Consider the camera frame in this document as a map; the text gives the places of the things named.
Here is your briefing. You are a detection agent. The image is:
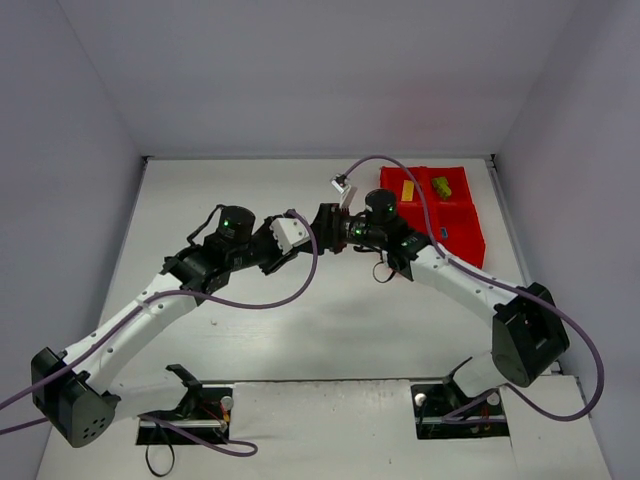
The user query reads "yellow lego plate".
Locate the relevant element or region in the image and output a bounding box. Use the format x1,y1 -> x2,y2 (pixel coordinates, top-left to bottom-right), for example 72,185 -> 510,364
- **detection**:
401,180 -> 415,203

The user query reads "green lego brick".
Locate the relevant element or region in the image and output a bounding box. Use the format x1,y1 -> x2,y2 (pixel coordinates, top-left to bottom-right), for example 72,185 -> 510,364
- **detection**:
432,177 -> 449,189
436,184 -> 452,201

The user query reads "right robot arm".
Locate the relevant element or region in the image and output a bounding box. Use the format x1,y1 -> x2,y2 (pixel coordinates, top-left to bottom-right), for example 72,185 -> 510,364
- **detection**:
312,189 -> 570,398

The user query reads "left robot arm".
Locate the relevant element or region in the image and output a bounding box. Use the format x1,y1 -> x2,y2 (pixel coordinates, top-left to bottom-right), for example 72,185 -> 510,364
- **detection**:
28,206 -> 318,448

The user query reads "red four-compartment tray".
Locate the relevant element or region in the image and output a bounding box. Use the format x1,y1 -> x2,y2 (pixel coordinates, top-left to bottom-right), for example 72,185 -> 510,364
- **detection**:
380,166 -> 486,268

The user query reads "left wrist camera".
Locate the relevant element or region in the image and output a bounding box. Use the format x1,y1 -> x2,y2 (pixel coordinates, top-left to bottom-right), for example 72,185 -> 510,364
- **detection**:
269,214 -> 310,254

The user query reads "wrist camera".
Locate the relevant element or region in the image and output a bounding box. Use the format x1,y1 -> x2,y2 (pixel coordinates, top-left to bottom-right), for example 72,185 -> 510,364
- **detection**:
331,174 -> 357,209
269,214 -> 310,254

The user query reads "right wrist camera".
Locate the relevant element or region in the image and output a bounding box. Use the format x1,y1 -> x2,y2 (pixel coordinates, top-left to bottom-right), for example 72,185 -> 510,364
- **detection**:
331,174 -> 357,209

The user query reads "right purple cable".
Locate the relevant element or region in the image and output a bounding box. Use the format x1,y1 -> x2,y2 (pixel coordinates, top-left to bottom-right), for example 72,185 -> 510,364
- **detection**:
344,154 -> 605,426

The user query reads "purple cable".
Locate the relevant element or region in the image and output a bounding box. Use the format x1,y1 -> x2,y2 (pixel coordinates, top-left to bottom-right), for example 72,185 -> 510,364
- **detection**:
344,154 -> 605,426
0,208 -> 321,459

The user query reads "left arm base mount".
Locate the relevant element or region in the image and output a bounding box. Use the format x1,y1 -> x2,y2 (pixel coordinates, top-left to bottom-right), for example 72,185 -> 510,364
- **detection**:
136,364 -> 234,446

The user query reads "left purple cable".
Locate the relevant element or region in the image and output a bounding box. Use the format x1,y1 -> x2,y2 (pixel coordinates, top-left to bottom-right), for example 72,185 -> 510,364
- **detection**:
0,208 -> 321,459

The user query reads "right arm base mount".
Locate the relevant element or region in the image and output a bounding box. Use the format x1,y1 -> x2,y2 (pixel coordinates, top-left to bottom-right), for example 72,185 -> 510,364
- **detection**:
410,358 -> 510,440

